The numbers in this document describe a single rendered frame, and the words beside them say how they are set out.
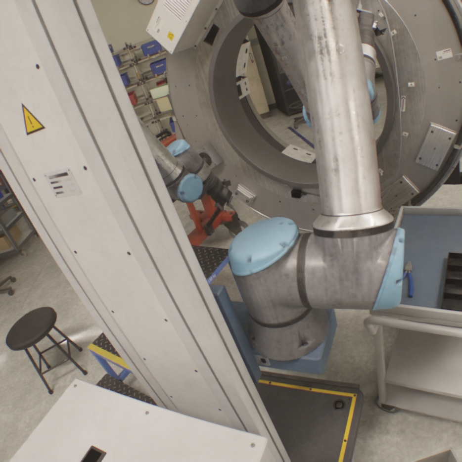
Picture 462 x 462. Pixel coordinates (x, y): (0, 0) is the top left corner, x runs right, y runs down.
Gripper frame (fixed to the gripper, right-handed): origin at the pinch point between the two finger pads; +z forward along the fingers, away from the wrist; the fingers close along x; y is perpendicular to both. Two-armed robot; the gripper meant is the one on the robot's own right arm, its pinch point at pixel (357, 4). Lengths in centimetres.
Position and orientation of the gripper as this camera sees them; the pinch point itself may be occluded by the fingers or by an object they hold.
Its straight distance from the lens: 130.8
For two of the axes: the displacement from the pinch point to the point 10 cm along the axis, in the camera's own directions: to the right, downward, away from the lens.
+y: 9.7, 2.3, -0.3
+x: 0.3, -2.4, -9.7
